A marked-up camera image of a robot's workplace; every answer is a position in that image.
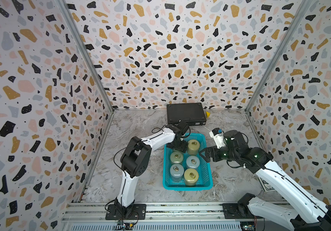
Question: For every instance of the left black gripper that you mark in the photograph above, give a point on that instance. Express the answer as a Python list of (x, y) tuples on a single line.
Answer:
[(183, 147)]

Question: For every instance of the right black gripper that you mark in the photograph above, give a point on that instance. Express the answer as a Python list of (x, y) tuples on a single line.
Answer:
[(214, 149)]

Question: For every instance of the olive green tea canister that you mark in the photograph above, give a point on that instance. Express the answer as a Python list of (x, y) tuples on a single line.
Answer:
[(176, 157)]

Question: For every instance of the light blue tea canister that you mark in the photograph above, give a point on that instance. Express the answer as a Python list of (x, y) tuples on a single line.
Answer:
[(177, 172), (192, 162)]

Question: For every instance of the yellow-green tea canister back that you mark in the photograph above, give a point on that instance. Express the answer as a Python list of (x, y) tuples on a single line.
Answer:
[(193, 147)]

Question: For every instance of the teal plastic perforated basket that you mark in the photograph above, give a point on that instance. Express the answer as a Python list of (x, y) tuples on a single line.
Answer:
[(205, 180)]

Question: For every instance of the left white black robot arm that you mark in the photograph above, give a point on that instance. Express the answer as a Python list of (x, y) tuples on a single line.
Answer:
[(135, 158)]

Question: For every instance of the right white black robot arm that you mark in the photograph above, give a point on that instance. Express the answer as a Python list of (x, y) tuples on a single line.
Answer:
[(307, 213)]

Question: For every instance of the yellow tea canister front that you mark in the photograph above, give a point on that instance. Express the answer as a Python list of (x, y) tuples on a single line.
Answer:
[(191, 177)]

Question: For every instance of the light blue tea canister front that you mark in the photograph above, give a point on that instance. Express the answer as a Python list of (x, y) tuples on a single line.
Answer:
[(177, 172)]

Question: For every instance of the black hard case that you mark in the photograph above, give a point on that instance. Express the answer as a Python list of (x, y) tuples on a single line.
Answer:
[(191, 113)]

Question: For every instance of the paper label on table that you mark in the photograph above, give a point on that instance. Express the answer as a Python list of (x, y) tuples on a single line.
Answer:
[(266, 186)]

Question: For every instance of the green circuit board right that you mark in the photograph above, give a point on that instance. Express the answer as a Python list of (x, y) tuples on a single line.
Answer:
[(247, 226)]

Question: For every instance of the green circuit board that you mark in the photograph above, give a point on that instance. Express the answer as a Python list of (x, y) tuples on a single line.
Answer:
[(247, 226), (124, 226)]

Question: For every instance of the green circuit board left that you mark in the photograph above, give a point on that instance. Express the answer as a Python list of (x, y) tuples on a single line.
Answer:
[(124, 226)]

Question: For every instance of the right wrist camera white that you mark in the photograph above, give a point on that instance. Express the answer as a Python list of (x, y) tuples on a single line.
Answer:
[(218, 136)]

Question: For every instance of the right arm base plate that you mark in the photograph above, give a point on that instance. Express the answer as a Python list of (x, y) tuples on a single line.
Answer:
[(237, 210)]

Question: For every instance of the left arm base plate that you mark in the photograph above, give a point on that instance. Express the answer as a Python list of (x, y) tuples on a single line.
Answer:
[(133, 212)]

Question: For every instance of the aluminium mounting rail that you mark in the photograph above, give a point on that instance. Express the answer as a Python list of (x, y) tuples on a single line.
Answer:
[(157, 212)]

